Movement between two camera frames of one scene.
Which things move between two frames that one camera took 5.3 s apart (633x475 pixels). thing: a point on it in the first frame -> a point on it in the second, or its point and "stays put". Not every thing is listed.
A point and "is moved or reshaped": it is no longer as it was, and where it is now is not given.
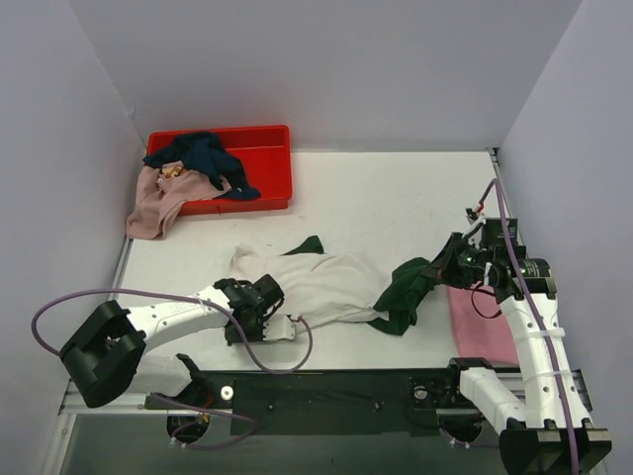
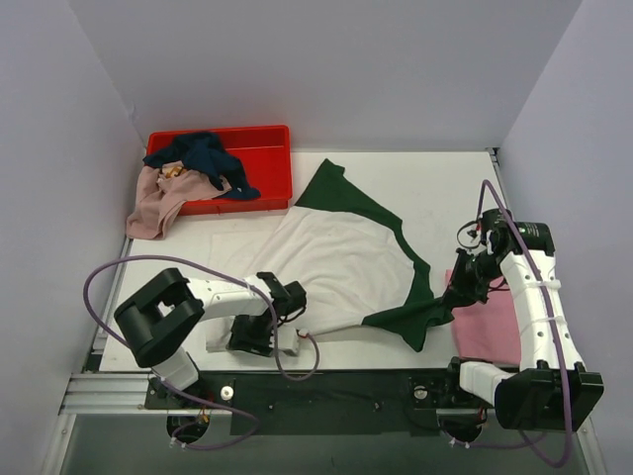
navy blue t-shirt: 205,151 stays put
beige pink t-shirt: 158,199 stays put
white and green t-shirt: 319,286 is moved or reshaped
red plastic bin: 262,154 stays put
